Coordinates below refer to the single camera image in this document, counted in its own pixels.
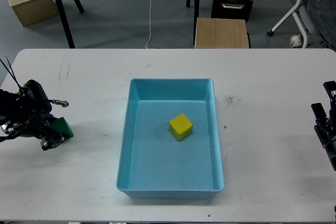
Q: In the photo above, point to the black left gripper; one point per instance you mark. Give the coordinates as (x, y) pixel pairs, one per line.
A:
(28, 113)

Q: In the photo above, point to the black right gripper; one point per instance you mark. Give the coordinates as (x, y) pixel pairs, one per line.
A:
(327, 141)

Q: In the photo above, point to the green wooden block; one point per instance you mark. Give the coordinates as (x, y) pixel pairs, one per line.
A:
(61, 126)

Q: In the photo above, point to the yellow wooden block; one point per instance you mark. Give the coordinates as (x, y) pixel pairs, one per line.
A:
(180, 127)

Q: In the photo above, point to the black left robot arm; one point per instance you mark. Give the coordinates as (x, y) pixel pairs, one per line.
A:
(28, 114)

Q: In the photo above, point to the light wooden box left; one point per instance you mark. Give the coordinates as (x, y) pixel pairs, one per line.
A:
(31, 11)

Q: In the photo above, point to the white sneaker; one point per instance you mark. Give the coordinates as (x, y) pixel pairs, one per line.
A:
(296, 41)

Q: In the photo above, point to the white office chair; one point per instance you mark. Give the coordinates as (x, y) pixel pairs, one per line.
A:
(302, 19)

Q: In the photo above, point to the seated person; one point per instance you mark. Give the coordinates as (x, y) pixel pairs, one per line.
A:
(322, 14)

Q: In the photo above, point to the light blue plastic bin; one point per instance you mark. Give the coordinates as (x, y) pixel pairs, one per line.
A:
(153, 164)

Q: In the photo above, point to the black drawer cabinet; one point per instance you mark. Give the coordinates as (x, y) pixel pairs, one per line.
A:
(232, 9)

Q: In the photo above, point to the thin black cable tie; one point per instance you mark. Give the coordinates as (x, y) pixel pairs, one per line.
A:
(10, 71)

